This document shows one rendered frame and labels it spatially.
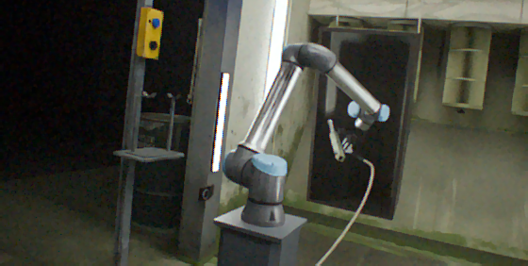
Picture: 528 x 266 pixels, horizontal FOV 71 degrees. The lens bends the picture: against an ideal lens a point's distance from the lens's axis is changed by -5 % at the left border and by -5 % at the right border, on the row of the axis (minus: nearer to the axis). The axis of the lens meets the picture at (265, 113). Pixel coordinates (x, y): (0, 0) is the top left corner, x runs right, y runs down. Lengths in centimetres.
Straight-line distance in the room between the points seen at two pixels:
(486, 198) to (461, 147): 51
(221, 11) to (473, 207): 255
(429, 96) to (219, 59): 222
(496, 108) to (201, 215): 276
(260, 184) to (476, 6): 259
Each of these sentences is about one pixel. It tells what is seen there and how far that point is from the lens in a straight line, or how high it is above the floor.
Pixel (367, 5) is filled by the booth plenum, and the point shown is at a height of 208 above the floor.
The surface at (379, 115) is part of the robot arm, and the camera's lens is 216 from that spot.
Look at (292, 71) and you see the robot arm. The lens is 184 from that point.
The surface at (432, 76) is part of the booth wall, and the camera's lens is 396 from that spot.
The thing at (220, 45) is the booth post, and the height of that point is 144.
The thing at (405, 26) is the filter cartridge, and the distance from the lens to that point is 366.
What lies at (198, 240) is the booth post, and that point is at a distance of 264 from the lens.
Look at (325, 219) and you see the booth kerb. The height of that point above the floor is 13.
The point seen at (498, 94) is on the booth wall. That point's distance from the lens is 398.
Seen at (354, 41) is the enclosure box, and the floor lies 161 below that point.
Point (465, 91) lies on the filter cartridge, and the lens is 356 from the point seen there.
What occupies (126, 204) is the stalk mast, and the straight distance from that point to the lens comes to 229.
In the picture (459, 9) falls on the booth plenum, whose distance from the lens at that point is 362.
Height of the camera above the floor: 118
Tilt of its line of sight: 3 degrees down
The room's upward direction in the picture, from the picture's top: 7 degrees clockwise
